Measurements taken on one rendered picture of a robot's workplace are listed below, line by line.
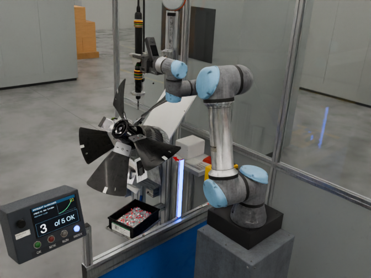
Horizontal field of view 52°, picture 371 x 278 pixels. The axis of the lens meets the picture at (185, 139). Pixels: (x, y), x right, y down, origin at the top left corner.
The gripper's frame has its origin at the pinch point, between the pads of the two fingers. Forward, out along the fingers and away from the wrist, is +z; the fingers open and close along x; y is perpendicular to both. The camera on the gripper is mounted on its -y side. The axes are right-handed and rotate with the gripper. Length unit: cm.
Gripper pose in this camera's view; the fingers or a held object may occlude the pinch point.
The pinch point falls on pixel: (134, 53)
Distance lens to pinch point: 199.8
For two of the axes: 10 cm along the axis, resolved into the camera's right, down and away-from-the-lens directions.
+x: 7.3, -2.3, 6.4
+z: -6.8, -3.1, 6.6
